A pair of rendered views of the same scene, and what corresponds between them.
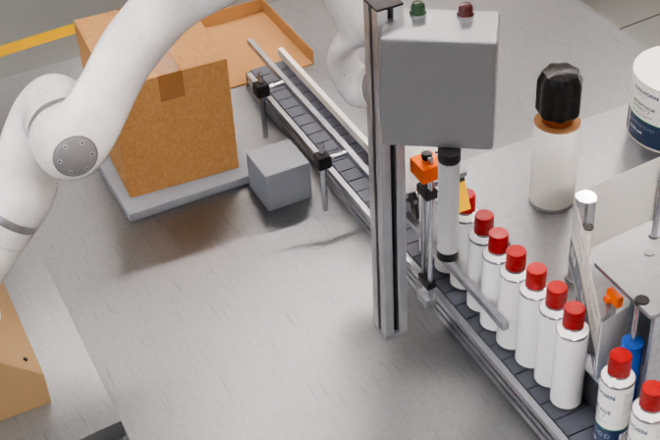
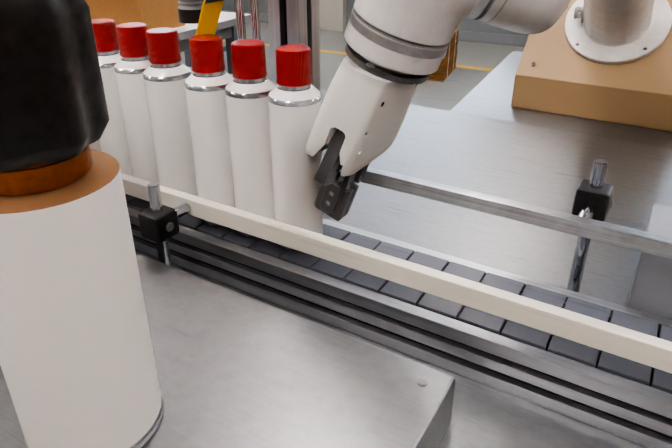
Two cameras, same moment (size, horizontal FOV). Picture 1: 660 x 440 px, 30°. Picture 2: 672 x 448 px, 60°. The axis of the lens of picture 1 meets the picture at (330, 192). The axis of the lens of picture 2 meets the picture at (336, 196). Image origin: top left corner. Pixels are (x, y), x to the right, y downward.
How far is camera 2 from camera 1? 2.57 m
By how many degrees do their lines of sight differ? 108
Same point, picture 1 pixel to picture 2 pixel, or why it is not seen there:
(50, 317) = (614, 133)
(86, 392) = (498, 114)
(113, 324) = (560, 141)
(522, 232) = (151, 314)
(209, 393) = (411, 132)
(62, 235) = not seen: outside the picture
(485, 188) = (285, 390)
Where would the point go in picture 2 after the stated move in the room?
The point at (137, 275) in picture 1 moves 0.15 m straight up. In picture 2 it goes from (620, 171) to (643, 77)
